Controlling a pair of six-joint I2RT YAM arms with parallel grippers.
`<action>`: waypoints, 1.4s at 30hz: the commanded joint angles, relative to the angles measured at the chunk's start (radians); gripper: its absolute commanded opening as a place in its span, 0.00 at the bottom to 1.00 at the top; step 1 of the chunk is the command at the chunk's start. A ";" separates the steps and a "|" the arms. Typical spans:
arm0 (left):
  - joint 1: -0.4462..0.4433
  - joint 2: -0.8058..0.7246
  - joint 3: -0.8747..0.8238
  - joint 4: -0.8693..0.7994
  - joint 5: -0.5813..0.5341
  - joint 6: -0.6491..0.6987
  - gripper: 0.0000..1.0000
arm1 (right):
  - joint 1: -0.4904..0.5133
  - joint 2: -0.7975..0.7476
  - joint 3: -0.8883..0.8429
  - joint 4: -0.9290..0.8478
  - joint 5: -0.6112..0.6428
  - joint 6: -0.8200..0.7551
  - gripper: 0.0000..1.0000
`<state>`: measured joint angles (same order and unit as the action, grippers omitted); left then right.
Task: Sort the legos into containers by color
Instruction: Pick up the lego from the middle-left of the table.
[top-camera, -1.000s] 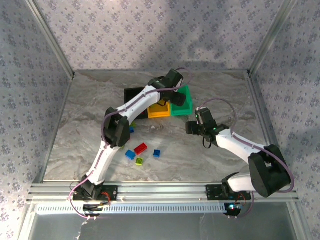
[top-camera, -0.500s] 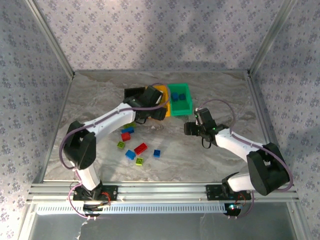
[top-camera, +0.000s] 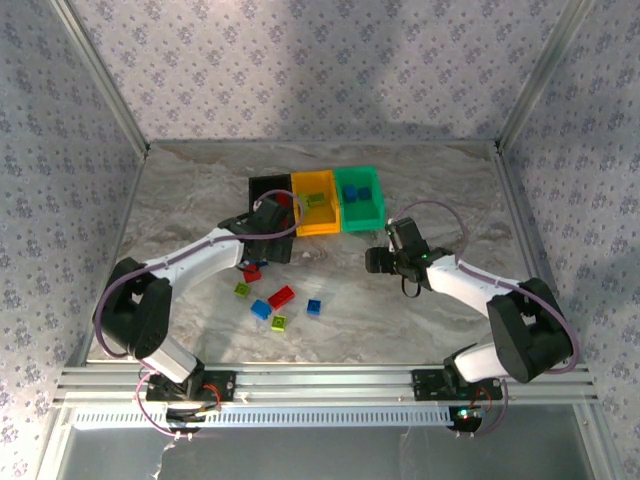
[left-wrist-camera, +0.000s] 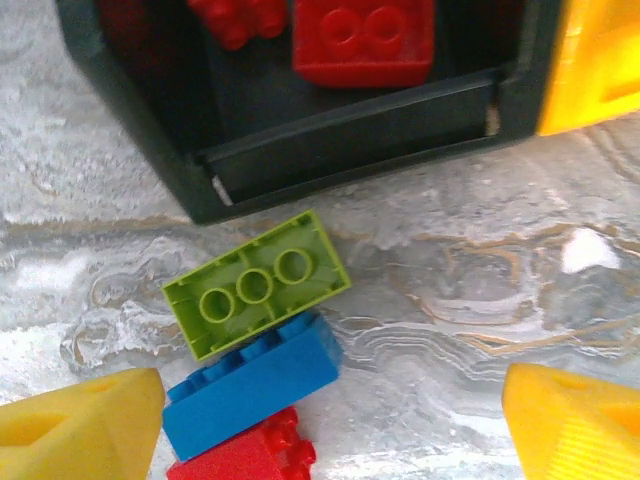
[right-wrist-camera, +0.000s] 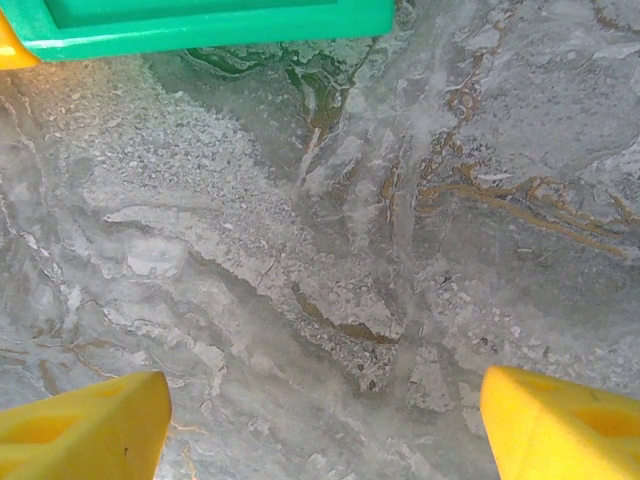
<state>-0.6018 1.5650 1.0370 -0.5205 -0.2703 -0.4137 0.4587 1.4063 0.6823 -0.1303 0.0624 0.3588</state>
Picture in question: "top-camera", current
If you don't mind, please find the yellow plastic bin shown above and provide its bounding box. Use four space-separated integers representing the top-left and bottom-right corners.
290 169 342 237

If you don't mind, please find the controller board with LED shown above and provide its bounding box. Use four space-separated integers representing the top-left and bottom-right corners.
447 405 486 431

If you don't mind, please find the aluminum frame leg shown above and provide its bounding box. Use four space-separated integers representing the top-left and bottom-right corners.
37 407 76 480
572 403 619 480

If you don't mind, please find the aluminum base rail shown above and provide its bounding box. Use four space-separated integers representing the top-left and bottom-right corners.
52 363 600 407

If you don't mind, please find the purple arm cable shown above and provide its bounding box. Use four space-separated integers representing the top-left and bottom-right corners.
387 199 581 441
93 189 306 441

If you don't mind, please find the green plastic bin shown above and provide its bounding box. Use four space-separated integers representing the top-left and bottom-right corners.
333 165 387 234

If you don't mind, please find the aluminum corner post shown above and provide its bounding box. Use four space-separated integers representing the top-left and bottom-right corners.
49 0 152 157
494 0 599 151

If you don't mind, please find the black controller board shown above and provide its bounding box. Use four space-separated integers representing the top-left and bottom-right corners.
164 407 206 431

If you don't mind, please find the long red lego brick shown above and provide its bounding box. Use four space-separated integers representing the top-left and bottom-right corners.
267 285 296 312

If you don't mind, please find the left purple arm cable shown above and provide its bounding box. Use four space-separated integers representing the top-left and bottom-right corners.
93 189 306 441

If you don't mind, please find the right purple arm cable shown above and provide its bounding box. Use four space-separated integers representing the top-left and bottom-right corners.
387 199 581 441

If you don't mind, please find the aluminum rear rail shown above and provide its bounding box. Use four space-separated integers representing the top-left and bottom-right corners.
147 138 501 150

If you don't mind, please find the aluminum side rail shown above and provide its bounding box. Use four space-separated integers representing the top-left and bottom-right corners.
84 147 152 364
492 142 569 364

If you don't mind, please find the white slotted cable duct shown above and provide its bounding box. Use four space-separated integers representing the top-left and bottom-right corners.
72 404 454 429

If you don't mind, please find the black plastic bin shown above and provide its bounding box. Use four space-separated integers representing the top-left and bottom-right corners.
248 173 296 236

